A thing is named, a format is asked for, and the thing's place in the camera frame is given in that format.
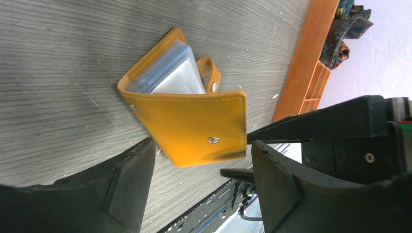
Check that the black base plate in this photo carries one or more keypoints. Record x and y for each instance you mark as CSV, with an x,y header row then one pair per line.
x,y
209,214

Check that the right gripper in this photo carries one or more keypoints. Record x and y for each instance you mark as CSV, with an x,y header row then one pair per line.
x,y
359,140

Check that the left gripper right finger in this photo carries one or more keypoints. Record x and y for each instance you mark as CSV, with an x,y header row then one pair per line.
x,y
295,198

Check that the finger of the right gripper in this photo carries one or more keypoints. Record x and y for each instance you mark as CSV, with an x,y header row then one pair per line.
x,y
241,174

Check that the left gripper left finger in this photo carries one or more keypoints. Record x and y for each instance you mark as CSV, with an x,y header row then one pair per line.
x,y
109,197

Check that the orange leather card holder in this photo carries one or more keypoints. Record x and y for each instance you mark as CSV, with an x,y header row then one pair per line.
x,y
191,129

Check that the orange compartment organizer box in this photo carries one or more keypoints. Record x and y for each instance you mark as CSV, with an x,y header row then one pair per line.
x,y
307,75

